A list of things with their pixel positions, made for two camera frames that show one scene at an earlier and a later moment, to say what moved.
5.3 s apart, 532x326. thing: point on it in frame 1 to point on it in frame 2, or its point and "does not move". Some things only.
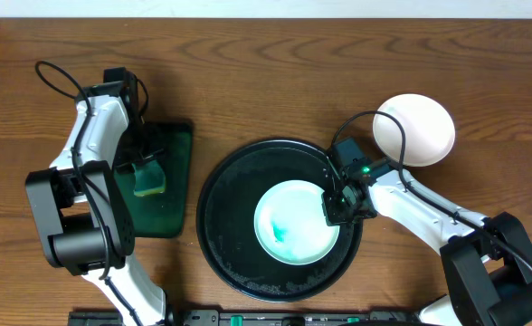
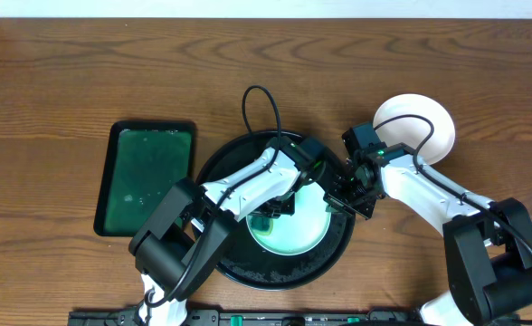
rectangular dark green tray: x=161 y=215 does not move
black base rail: x=240 y=317 does not move
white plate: x=430 y=129 does not move
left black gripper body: x=144 y=157 to x=274 y=208
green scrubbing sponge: x=148 y=179 to x=261 y=225
